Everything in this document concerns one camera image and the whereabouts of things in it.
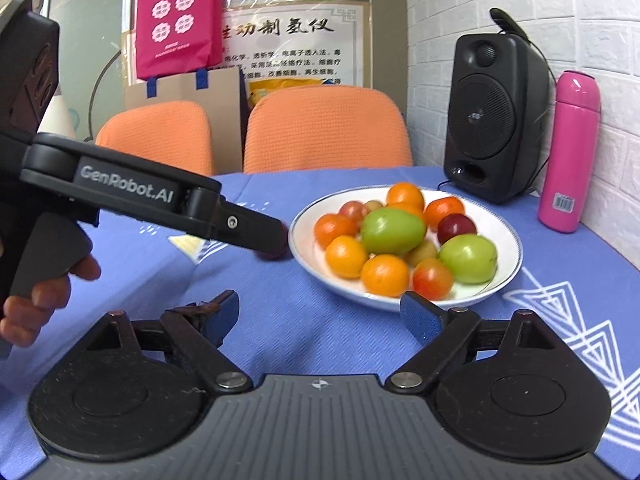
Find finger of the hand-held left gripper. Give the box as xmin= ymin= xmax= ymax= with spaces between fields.
xmin=186 ymin=189 xmax=291 ymax=256

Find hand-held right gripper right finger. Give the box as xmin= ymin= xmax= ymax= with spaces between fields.
xmin=387 ymin=291 xmax=558 ymax=394

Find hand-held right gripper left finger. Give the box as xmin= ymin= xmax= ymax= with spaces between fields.
xmin=82 ymin=290 xmax=251 ymax=394

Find red yellow plum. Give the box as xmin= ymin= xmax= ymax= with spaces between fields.
xmin=411 ymin=257 xmax=455 ymax=300

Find dark red plum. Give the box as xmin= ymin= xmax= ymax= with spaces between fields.
xmin=255 ymin=220 xmax=292 ymax=262
xmin=436 ymin=213 xmax=478 ymax=246

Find brown kiwi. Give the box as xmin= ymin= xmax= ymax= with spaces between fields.
xmin=404 ymin=239 xmax=441 ymax=267

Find round green plum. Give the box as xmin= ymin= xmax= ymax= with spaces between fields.
xmin=438 ymin=234 xmax=498 ymax=286

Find pointed green plum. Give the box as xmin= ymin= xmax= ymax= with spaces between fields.
xmin=360 ymin=208 xmax=427 ymax=256

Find deep orange mandarin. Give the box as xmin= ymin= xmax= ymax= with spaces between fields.
xmin=314 ymin=213 xmax=361 ymax=250
xmin=424 ymin=196 xmax=466 ymax=231

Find small orange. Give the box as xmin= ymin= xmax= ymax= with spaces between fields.
xmin=325 ymin=235 xmax=370 ymax=280

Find large orange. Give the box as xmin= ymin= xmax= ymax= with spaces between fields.
xmin=392 ymin=202 xmax=427 ymax=221

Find white plate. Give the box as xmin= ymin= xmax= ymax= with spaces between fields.
xmin=288 ymin=186 xmax=524 ymax=312

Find person's left hand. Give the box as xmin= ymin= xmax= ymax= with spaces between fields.
xmin=0 ymin=256 xmax=101 ymax=347

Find orange chair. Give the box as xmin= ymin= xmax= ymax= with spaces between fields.
xmin=243 ymin=85 xmax=413 ymax=175
xmin=95 ymin=101 xmax=216 ymax=177

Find blue printed tablecloth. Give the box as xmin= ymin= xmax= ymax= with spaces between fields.
xmin=0 ymin=165 xmax=640 ymax=480

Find pink tote bag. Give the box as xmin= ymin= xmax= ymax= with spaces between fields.
xmin=136 ymin=0 xmax=224 ymax=81

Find pink bottle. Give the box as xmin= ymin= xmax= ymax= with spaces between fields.
xmin=537 ymin=71 xmax=601 ymax=233

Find black speaker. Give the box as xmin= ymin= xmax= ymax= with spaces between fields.
xmin=443 ymin=7 xmax=551 ymax=205

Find brown paper bag blue handles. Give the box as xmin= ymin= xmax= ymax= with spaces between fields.
xmin=124 ymin=67 xmax=247 ymax=176

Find wall poster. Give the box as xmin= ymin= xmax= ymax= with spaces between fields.
xmin=220 ymin=1 xmax=372 ymax=90

